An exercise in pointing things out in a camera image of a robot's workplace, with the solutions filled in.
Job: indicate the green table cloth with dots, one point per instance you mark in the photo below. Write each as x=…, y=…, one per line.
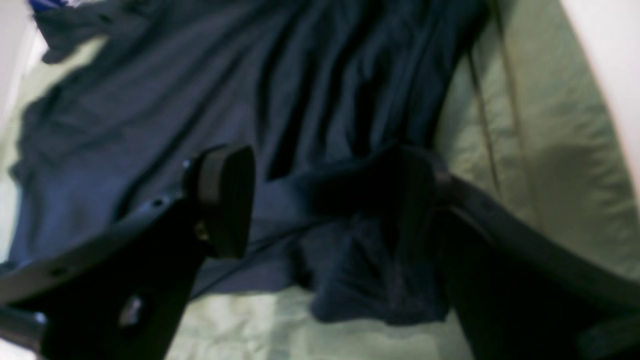
x=523, y=120

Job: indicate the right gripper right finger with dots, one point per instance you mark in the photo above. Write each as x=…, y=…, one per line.
x=517, y=294

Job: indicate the dark long-sleeve T-shirt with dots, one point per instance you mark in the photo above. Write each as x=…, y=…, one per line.
x=325, y=92

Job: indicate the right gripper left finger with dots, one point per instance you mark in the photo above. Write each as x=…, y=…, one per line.
x=122, y=294

